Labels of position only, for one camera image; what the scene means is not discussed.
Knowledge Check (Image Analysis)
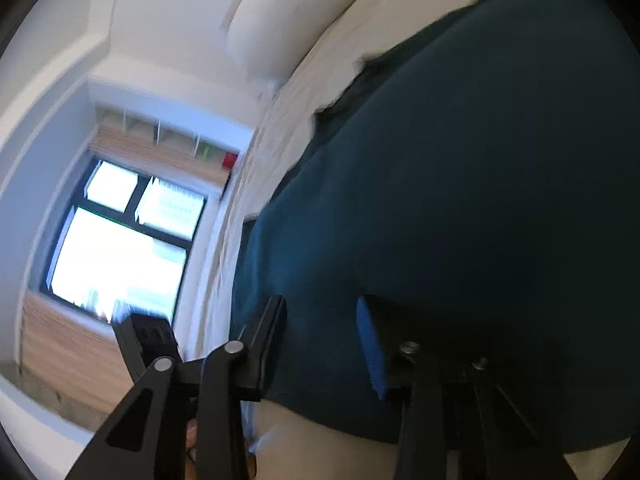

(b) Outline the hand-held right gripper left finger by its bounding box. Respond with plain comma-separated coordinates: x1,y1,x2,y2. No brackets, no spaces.
65,294,288,480

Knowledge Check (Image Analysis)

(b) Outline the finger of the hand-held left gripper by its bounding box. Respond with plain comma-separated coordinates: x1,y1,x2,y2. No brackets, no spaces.
112,312,183,383

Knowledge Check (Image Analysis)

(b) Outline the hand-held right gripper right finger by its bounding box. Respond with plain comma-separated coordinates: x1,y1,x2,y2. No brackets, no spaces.
356,294,576,480

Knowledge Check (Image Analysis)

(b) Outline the dark green sweater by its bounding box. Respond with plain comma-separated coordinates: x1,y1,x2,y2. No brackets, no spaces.
231,0,640,453

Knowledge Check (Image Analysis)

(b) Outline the black framed window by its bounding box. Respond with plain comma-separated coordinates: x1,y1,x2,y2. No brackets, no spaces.
39,157,208,322

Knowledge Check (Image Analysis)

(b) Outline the bed with beige bedding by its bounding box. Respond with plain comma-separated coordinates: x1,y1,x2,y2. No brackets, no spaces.
192,0,640,480

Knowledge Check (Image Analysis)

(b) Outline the white pillow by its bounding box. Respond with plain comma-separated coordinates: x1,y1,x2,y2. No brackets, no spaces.
224,0,363,81

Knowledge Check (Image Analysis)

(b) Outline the white wall shelf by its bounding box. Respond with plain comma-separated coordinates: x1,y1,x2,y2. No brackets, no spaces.
94,102,246,171

